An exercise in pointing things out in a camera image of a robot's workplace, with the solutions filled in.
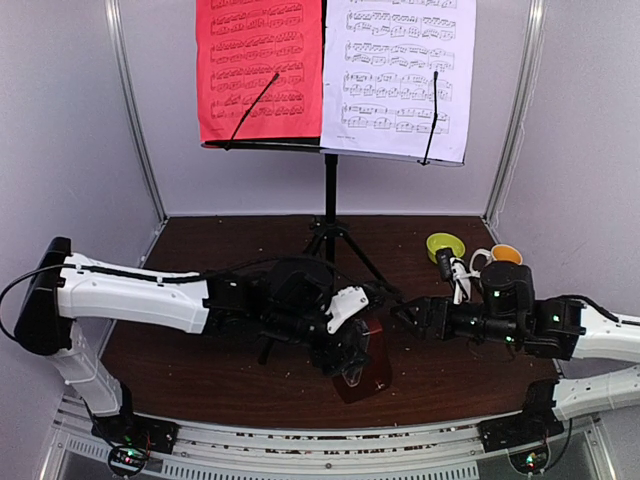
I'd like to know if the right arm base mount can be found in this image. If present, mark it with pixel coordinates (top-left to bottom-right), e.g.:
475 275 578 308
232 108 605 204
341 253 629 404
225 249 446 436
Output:
478 414 565 477

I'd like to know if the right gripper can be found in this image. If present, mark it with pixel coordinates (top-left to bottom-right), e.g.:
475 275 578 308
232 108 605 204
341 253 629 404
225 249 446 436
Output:
390 296 523 347

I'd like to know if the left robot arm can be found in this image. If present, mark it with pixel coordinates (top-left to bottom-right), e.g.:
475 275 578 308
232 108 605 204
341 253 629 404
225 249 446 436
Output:
1 237 372 444

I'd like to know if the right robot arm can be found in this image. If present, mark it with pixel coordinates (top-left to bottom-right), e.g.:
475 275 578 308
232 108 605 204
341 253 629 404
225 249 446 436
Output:
391 261 639 442

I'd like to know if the green bowl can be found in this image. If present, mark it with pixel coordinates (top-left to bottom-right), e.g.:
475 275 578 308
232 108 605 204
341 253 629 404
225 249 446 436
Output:
425 232 466 264

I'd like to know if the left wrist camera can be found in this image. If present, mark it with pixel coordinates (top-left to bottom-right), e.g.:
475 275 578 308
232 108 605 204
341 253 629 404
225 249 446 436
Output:
325 286 373 335

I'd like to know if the black music stand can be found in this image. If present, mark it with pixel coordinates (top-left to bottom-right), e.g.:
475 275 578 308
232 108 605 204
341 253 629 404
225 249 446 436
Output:
200 69 466 366

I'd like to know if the right aluminium corner post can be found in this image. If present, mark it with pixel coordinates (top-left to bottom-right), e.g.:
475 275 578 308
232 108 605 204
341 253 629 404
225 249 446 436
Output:
484 0 547 231

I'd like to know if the clear plastic metronome cover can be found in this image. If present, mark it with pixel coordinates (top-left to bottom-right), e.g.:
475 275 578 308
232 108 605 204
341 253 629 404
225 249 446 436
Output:
342 365 365 388

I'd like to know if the brown wooden metronome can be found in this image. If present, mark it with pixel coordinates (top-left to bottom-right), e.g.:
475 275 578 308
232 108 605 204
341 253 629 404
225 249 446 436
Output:
332 316 393 404

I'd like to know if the aluminium front rail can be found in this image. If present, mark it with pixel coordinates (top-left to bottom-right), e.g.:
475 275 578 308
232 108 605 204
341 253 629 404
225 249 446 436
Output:
35 394 621 479

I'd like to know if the white sheet music page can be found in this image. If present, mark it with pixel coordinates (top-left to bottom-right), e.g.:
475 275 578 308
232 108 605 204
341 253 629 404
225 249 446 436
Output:
320 0 477 165

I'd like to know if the red paper sheet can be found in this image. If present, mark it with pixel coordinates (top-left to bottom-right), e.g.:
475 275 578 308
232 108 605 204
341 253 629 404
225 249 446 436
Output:
195 0 323 142

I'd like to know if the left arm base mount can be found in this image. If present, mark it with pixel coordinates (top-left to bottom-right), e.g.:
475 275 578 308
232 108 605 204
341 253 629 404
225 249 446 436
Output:
91 415 179 478

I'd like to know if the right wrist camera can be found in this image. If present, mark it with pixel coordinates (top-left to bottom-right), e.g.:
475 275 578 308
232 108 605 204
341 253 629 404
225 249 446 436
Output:
435 247 480 305

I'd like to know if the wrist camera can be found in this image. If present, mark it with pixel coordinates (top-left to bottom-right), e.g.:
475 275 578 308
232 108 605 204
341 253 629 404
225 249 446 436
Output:
325 286 373 335
435 247 480 305

